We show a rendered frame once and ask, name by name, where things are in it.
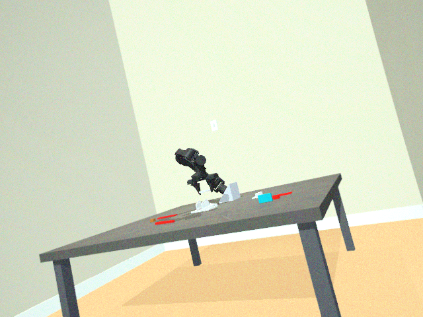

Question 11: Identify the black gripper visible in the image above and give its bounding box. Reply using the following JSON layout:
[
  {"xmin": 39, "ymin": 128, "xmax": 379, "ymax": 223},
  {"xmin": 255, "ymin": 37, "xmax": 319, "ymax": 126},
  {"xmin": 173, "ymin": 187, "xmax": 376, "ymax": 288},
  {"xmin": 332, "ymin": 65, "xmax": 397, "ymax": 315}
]
[{"xmin": 187, "ymin": 166, "xmax": 219, "ymax": 195}]

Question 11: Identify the cyan rectangular block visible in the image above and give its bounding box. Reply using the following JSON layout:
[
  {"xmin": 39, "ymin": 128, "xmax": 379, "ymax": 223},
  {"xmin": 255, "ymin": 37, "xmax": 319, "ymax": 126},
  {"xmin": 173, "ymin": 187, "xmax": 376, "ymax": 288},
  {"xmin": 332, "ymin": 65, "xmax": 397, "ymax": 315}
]
[{"xmin": 258, "ymin": 193, "xmax": 273, "ymax": 203}]

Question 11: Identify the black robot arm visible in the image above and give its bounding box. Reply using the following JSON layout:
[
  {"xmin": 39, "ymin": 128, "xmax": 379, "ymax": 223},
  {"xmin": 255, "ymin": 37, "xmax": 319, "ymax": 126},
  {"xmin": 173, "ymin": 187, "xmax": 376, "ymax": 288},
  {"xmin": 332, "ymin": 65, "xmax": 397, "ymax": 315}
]
[{"xmin": 175, "ymin": 148, "xmax": 227, "ymax": 194}]

